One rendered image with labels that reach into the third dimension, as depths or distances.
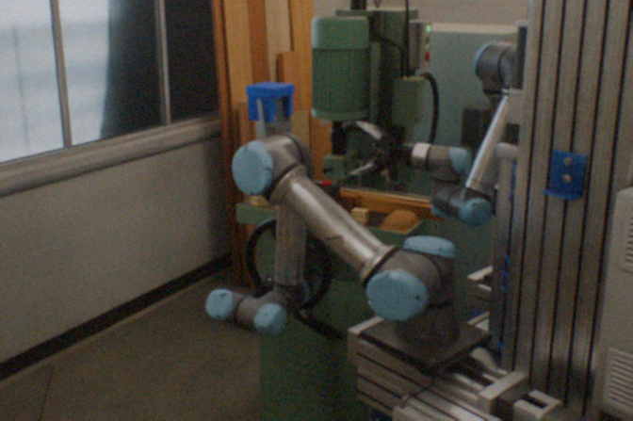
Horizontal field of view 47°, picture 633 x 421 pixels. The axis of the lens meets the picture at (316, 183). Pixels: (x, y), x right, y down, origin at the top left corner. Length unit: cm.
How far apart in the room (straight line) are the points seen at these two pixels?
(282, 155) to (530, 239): 58
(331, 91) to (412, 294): 91
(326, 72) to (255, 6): 180
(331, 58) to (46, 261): 166
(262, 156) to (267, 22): 248
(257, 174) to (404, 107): 92
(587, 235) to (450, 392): 45
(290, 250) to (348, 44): 70
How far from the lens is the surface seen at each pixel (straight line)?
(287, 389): 259
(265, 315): 179
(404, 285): 151
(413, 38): 250
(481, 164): 192
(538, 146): 162
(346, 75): 224
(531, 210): 166
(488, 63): 202
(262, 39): 404
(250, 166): 163
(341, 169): 232
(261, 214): 237
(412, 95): 242
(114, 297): 365
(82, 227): 342
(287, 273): 186
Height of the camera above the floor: 163
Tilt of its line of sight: 16 degrees down
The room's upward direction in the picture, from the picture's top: straight up
